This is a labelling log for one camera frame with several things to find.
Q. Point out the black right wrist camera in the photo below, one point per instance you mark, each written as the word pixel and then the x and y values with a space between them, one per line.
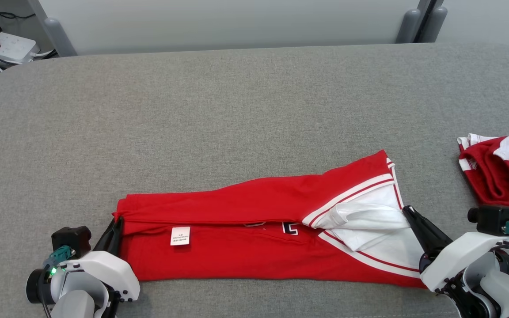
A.
pixel 493 218

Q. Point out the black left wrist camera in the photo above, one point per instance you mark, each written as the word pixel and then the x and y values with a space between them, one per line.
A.
pixel 71 240

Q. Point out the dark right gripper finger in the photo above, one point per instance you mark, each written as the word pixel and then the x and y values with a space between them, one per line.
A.
pixel 433 236
pixel 422 243

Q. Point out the red white basketball jersey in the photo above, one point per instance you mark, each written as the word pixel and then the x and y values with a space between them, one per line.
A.
pixel 237 256

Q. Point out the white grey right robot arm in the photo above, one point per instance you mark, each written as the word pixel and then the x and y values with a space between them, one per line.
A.
pixel 502 296

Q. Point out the white power strip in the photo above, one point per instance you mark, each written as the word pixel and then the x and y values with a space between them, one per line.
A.
pixel 13 46

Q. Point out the red white-striped shorts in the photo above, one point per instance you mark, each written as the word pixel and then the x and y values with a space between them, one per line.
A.
pixel 502 176

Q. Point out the white partition panel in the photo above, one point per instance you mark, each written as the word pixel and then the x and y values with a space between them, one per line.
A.
pixel 228 22
pixel 488 20

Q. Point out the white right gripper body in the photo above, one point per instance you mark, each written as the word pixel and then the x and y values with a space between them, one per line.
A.
pixel 457 256

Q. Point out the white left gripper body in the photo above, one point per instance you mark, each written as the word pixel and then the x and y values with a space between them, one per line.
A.
pixel 104 267

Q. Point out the grey partition post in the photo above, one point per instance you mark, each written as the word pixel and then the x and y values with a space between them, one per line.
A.
pixel 58 39
pixel 422 22

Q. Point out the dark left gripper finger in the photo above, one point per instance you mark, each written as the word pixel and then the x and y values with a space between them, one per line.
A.
pixel 104 240
pixel 116 243

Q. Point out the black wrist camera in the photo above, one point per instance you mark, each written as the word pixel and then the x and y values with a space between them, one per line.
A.
pixel 71 240
pixel 493 218

